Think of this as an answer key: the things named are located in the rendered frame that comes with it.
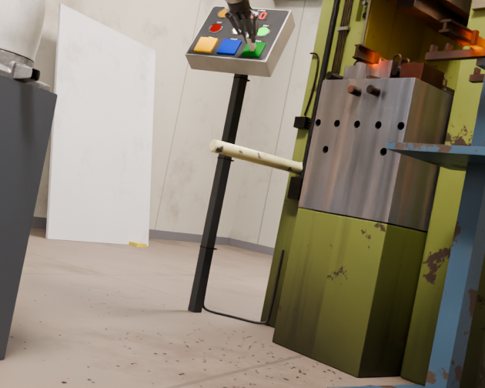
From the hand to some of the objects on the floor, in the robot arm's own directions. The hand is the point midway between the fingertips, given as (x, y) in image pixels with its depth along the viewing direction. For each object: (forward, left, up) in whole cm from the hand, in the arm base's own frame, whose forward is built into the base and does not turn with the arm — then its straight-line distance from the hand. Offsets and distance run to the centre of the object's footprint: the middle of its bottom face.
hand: (251, 41), depth 238 cm
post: (+15, +11, -103) cm, 104 cm away
